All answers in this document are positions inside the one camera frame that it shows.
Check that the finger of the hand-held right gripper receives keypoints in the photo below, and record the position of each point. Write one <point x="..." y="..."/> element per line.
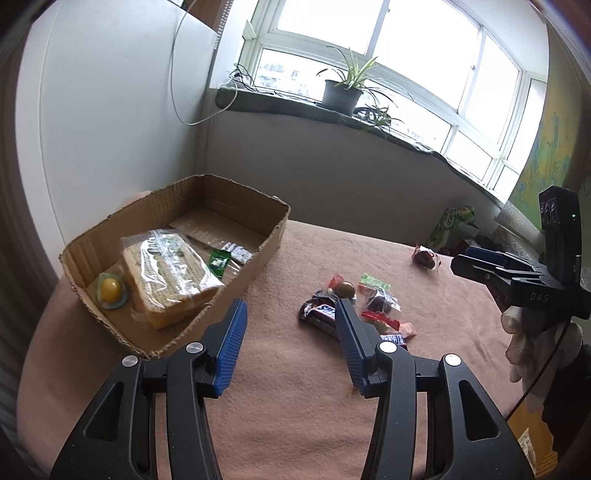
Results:
<point x="471" y="270"/>
<point x="482" y="255"/>

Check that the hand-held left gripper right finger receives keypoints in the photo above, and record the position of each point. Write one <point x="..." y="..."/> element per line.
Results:
<point x="351" y="346"/>

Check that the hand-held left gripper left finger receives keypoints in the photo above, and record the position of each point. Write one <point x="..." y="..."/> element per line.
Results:
<point x="233" y="341"/>

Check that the small dark chocolate bar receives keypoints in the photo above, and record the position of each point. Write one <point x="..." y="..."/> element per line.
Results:
<point x="392" y="340"/>

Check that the large dark chocolate bar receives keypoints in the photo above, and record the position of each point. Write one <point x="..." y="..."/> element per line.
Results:
<point x="318" y="311"/>

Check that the dark red candy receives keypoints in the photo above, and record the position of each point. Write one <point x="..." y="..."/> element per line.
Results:
<point x="424" y="257"/>

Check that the clear-wrapped dark plum candy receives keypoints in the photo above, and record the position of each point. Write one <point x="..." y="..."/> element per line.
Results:
<point x="379" y="302"/>

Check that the brown round candy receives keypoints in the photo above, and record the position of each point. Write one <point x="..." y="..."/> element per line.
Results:
<point x="344" y="289"/>

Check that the pink candy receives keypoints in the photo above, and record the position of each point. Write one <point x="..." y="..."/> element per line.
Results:
<point x="406" y="329"/>

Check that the red candy packet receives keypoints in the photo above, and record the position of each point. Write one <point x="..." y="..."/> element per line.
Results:
<point x="334" y="279"/>

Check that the light green candy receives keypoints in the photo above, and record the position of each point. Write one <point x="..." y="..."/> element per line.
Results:
<point x="371" y="280"/>

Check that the cardboard box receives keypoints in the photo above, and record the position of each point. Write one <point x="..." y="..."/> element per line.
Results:
<point x="258" y="258"/>

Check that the person's right forearm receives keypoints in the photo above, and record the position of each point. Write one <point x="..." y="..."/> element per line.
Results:
<point x="556" y="415"/>

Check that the person's right hand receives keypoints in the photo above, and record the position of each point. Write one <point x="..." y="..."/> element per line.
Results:
<point x="531" y="355"/>

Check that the green printed bag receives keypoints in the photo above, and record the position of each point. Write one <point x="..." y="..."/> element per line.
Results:
<point x="450" y="224"/>

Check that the white patterned box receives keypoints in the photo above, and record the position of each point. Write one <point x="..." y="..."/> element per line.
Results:
<point x="515" y="224"/>

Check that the green candy packet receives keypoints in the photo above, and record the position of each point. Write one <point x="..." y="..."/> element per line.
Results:
<point x="218" y="261"/>

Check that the white candy packet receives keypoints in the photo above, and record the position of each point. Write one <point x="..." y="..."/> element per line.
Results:
<point x="240" y="254"/>

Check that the clear-wrapped wafer pack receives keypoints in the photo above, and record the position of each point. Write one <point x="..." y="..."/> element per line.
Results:
<point x="166" y="272"/>

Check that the yellow candy in wrapper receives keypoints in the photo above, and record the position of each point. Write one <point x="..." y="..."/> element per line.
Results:
<point x="111" y="290"/>

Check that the small trailing plant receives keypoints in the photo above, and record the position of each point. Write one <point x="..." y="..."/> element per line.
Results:
<point x="376" y="117"/>

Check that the potted spider plant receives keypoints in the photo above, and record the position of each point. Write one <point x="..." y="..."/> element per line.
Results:
<point x="341" y="94"/>

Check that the wall poster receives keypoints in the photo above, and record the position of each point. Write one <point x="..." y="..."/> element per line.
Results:
<point x="545" y="161"/>

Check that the white window frame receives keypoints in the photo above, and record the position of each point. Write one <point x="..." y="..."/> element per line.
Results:
<point x="374" y="60"/>

